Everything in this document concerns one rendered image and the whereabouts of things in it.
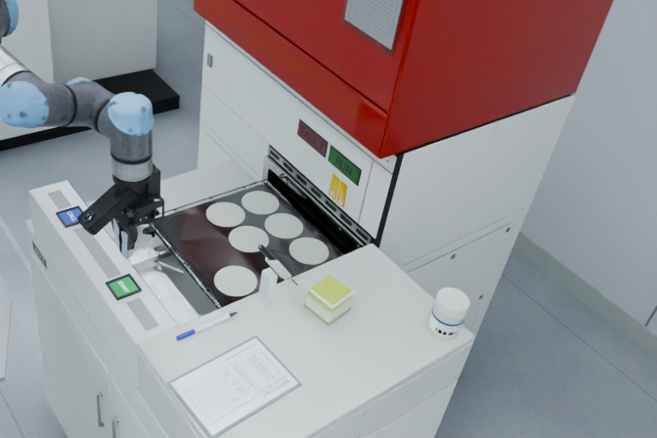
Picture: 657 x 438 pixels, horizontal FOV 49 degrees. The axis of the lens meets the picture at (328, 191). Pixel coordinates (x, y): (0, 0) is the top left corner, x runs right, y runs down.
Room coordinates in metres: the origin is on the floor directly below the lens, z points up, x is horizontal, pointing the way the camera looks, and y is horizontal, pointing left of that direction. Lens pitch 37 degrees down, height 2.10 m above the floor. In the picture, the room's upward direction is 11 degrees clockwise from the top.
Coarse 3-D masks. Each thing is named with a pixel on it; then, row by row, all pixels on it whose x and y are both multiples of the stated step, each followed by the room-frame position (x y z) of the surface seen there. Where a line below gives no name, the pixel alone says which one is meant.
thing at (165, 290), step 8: (144, 248) 1.27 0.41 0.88; (144, 272) 1.19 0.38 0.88; (152, 272) 1.20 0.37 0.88; (160, 272) 1.21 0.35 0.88; (144, 280) 1.17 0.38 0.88; (152, 280) 1.18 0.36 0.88; (160, 280) 1.18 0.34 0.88; (168, 280) 1.19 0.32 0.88; (152, 288) 1.15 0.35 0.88; (160, 288) 1.15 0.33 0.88; (168, 288) 1.16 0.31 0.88; (176, 288) 1.16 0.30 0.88; (160, 296) 1.13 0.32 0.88; (168, 296) 1.13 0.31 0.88; (176, 296) 1.14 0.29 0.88; (168, 304) 1.11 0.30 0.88; (176, 304) 1.12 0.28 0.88; (184, 304) 1.12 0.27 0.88; (168, 312) 1.09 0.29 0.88; (176, 312) 1.09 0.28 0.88; (184, 312) 1.10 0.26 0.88; (192, 312) 1.10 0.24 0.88; (176, 320) 1.07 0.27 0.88; (184, 320) 1.08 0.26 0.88
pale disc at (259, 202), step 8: (256, 192) 1.55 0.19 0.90; (264, 192) 1.56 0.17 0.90; (248, 200) 1.51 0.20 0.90; (256, 200) 1.51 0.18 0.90; (264, 200) 1.52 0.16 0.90; (272, 200) 1.53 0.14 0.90; (248, 208) 1.48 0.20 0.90; (256, 208) 1.48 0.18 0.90; (264, 208) 1.49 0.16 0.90; (272, 208) 1.49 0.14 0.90
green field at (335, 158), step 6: (330, 150) 1.50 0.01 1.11; (330, 156) 1.50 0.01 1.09; (336, 156) 1.49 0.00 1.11; (342, 156) 1.47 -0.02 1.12; (336, 162) 1.48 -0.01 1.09; (342, 162) 1.47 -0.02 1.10; (348, 162) 1.45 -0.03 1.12; (342, 168) 1.47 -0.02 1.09; (348, 168) 1.45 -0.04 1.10; (354, 168) 1.44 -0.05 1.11; (348, 174) 1.45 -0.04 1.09; (354, 174) 1.44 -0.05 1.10; (354, 180) 1.43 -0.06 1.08
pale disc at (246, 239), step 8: (232, 232) 1.37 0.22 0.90; (240, 232) 1.38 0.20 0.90; (248, 232) 1.38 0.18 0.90; (256, 232) 1.39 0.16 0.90; (264, 232) 1.40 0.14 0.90; (232, 240) 1.34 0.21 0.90; (240, 240) 1.35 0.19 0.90; (248, 240) 1.35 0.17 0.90; (256, 240) 1.36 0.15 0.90; (264, 240) 1.37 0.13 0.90; (240, 248) 1.32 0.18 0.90; (248, 248) 1.32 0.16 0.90; (256, 248) 1.33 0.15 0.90
